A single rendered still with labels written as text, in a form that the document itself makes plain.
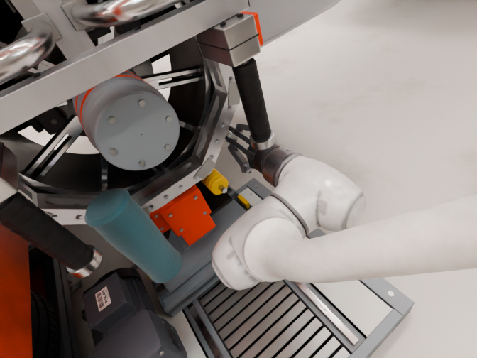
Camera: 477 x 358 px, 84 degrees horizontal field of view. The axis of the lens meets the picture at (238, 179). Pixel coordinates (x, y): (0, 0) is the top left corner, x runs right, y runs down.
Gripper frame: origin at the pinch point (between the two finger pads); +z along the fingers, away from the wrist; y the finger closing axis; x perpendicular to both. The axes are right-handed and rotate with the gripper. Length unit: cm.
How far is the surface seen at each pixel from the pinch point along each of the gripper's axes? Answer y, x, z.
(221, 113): 4.8, 6.9, -4.1
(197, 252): -47.3, -10.9, 4.5
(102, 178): -20.8, 26.6, 6.3
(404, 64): 71, -160, 42
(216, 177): -13.4, -0.9, -1.6
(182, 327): -71, -8, -7
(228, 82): 12.0, 8.1, -4.2
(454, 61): 80, -170, 17
